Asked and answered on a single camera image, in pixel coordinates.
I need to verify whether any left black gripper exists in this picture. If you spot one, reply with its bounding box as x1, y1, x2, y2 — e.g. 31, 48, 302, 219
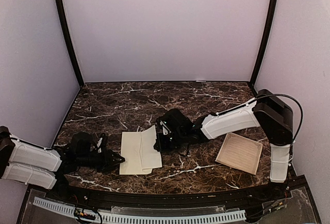
76, 148, 125, 172

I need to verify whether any small circuit board with wires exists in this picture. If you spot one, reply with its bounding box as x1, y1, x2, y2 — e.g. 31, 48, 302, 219
73, 208, 96, 221

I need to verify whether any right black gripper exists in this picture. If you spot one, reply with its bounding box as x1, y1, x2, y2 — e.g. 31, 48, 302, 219
154, 130, 187, 152

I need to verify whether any right black frame post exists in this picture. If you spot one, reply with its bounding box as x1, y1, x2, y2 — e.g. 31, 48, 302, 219
248, 0, 277, 91

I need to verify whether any cream paper envelope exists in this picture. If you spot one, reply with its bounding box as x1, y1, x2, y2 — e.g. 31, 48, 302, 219
119, 132, 152, 175

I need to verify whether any white slotted cable duct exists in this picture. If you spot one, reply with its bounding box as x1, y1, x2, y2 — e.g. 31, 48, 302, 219
33, 197, 246, 224

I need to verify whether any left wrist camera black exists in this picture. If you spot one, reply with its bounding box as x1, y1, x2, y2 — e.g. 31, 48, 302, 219
94, 133, 108, 153

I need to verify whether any lined letter paper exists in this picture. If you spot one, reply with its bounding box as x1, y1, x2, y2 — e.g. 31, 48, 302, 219
215, 133, 263, 175
140, 125, 162, 171

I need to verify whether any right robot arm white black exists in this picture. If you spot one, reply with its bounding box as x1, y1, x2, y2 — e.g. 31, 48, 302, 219
154, 89, 301, 200

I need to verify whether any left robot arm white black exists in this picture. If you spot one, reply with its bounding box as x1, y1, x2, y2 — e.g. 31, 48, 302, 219
1, 126, 125, 201

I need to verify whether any black front table rail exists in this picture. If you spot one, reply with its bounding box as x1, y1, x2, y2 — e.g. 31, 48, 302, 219
42, 169, 294, 211

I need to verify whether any black frame post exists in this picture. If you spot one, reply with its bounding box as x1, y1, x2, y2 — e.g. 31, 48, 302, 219
248, 0, 277, 91
55, 0, 85, 88

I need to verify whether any left black frame post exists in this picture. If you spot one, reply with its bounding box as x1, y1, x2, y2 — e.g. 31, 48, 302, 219
55, 0, 85, 88

